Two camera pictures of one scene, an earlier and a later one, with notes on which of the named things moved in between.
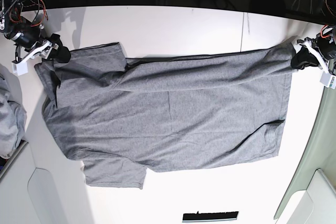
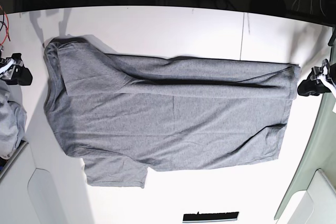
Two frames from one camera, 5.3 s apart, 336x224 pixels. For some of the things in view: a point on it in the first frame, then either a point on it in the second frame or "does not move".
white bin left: x=28 y=194 does not move
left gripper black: x=29 y=36 to x=7 y=65
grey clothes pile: x=13 y=120 does not move
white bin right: x=311 y=197 does not move
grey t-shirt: x=122 y=117 does not move
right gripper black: x=325 y=40 to x=314 y=87
